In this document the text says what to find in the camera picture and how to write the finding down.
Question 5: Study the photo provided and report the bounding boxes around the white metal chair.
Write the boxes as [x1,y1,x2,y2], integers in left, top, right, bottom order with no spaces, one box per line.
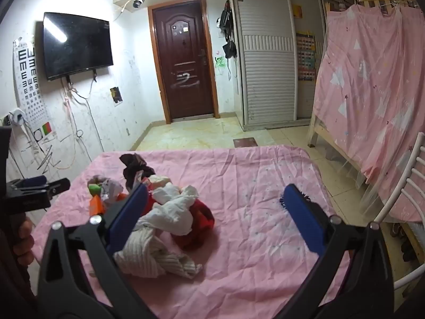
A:
[360,132,425,289]

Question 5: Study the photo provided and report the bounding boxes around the dark brown cloth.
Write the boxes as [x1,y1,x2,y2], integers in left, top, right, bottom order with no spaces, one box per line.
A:
[120,153,156,190]

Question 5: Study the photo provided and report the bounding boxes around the white cloth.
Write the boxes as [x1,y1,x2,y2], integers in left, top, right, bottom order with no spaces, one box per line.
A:
[134,184,200,235]

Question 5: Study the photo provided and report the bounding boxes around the pink bed sheet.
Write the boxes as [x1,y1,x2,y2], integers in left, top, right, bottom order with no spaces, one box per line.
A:
[31,144,352,309]

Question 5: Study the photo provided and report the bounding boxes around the striped beige cloth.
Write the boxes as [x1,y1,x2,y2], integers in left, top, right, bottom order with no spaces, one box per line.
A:
[113,226,203,280]

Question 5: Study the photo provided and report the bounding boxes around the eye chart poster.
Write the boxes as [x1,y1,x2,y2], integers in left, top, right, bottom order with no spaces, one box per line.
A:
[12,37,56,137]

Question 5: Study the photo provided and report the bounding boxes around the wooden bunk bed frame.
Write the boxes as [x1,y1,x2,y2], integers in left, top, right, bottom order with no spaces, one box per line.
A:
[307,0,425,207]

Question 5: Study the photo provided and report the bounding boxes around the white wall cables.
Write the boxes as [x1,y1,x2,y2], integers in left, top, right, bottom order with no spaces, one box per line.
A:
[63,80,105,170]

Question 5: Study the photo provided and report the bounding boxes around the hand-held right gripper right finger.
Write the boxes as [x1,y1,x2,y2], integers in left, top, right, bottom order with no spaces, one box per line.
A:
[282,183,396,319]

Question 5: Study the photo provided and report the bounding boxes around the white plug adapter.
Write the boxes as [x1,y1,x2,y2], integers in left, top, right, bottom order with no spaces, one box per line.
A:
[9,108,27,127]

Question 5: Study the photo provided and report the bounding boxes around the colourful grid wall poster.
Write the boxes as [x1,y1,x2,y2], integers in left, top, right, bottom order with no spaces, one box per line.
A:
[295,31,315,82]

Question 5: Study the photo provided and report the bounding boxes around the pink printed curtain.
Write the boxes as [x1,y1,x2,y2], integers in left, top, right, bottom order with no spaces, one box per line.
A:
[312,5,425,223]

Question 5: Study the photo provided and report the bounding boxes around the clear wrapper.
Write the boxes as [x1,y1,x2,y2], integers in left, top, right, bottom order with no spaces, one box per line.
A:
[100,179,124,203]

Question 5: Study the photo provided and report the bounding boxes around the black wall television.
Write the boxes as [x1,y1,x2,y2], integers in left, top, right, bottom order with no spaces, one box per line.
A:
[43,12,114,81]

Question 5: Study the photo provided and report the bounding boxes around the dark brown wooden door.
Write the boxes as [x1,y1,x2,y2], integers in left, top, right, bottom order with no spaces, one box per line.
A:
[148,0,220,124]

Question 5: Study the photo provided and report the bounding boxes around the white bottle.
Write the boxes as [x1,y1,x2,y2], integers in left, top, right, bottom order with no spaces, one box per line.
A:
[148,174,171,188]

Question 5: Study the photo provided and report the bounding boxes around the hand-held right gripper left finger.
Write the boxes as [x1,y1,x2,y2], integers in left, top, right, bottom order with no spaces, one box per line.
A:
[36,183,156,319]

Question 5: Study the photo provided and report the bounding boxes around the small black hanging bag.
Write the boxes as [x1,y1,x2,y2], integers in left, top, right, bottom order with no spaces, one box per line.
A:
[222,40,237,60]

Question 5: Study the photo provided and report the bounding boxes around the white slatted wardrobe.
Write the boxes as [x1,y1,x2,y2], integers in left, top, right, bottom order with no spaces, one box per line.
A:
[229,0,328,132]

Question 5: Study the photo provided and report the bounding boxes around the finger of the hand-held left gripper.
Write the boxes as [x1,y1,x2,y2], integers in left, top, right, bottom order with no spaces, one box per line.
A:
[20,175,48,188]
[46,178,71,196]

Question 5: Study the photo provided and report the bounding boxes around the brown floor drain cover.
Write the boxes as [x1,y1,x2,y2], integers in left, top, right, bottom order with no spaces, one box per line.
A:
[233,137,258,148]

